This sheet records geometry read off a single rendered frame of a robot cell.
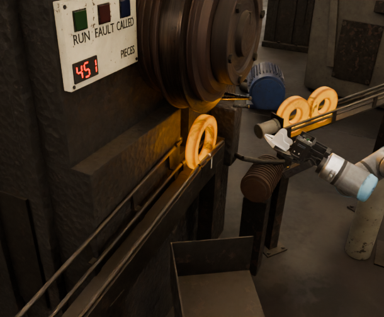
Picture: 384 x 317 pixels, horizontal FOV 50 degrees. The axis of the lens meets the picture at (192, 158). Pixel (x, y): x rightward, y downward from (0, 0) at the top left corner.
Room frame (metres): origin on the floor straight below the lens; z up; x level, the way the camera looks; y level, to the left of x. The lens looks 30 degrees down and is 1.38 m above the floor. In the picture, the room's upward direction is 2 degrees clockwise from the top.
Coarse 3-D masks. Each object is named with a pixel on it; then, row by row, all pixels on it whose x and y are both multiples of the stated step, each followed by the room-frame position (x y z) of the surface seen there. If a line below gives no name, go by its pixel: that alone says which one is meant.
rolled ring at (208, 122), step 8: (200, 120) 1.18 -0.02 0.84; (208, 120) 1.20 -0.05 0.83; (192, 128) 1.16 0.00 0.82; (200, 128) 1.15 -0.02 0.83; (208, 128) 1.25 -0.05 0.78; (216, 128) 1.27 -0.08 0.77; (192, 136) 1.14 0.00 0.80; (200, 136) 1.15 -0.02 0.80; (208, 136) 1.26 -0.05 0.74; (216, 136) 1.27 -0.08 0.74; (192, 144) 1.12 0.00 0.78; (208, 144) 1.25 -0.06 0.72; (192, 152) 1.12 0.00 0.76; (200, 152) 1.23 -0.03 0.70; (208, 152) 1.23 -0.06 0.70; (192, 160) 1.12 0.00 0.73; (200, 160) 1.17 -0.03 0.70; (192, 168) 1.15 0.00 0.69
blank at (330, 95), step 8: (320, 88) 1.63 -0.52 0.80; (328, 88) 1.63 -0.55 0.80; (312, 96) 1.61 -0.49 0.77; (320, 96) 1.61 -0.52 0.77; (328, 96) 1.63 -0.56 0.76; (336, 96) 1.65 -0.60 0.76; (312, 104) 1.59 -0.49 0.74; (328, 104) 1.65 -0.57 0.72; (336, 104) 1.66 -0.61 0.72; (312, 112) 1.59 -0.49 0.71; (320, 112) 1.63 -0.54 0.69; (312, 120) 1.60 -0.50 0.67
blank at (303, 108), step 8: (296, 96) 1.57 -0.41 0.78; (288, 104) 1.52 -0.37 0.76; (296, 104) 1.54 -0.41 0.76; (304, 104) 1.56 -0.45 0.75; (280, 112) 1.52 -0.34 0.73; (288, 112) 1.53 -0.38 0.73; (296, 112) 1.59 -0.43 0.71; (304, 112) 1.57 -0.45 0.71; (288, 120) 1.53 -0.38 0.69; (296, 120) 1.56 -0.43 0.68
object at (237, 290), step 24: (216, 240) 0.76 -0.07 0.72; (240, 240) 0.78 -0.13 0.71; (192, 264) 0.76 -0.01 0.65; (216, 264) 0.77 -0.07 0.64; (240, 264) 0.78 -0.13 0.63; (192, 288) 0.72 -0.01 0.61; (216, 288) 0.72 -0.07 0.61; (240, 288) 0.72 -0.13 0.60; (192, 312) 0.65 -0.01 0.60; (216, 312) 0.65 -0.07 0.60; (240, 312) 0.66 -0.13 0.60
